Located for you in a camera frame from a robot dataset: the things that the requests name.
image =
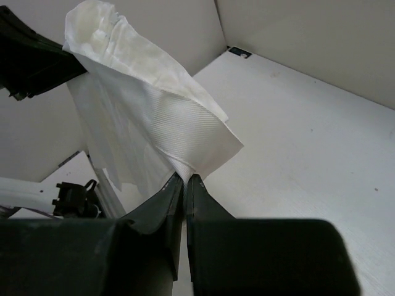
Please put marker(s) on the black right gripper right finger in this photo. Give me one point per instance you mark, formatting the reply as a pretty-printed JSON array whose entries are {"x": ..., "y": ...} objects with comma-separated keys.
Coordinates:
[{"x": 272, "y": 256}]

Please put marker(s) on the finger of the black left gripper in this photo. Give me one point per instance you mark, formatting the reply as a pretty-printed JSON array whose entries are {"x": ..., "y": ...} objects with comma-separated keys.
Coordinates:
[{"x": 30, "y": 63}]

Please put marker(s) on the left corner label sticker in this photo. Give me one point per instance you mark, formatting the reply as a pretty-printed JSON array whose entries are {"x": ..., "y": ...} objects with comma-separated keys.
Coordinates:
[{"x": 239, "y": 52}]

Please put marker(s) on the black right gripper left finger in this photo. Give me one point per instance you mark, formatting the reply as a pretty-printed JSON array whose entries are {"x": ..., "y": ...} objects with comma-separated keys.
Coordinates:
[{"x": 137, "y": 254}]

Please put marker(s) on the white skirt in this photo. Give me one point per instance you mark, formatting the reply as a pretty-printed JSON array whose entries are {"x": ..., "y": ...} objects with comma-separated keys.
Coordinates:
[{"x": 144, "y": 117}]

